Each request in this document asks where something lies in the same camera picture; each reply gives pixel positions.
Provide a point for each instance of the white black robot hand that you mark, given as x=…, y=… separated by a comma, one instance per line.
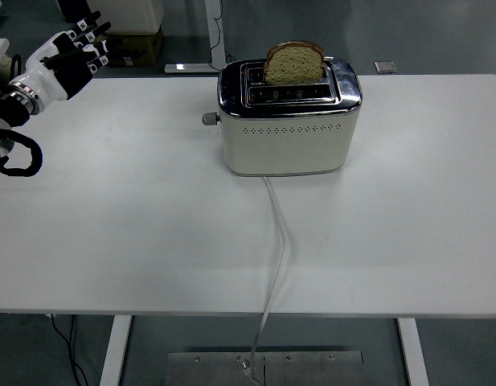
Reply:
x=46, y=80

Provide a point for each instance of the grey toaster lever knob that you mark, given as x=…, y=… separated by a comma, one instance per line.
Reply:
x=210, y=119

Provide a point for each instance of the cream chrome two-slot toaster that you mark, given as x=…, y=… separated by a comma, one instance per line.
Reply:
x=288, y=140

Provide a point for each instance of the person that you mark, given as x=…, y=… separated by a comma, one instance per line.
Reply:
x=4, y=64

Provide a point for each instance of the black equipment base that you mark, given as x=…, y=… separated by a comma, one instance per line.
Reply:
x=72, y=8

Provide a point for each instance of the brown cardboard box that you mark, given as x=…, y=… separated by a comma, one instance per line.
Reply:
x=139, y=50

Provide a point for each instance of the white desk leg with foot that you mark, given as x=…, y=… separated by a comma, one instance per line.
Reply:
x=213, y=32

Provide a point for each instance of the brown bread slice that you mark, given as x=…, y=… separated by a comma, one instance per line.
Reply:
x=293, y=64

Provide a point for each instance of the white table leg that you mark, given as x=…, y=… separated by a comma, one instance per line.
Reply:
x=115, y=354
x=412, y=354

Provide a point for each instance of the grey floor socket plate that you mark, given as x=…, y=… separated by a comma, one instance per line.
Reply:
x=385, y=67

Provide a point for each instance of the grey metal plate with screws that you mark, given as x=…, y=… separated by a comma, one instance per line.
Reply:
x=304, y=368

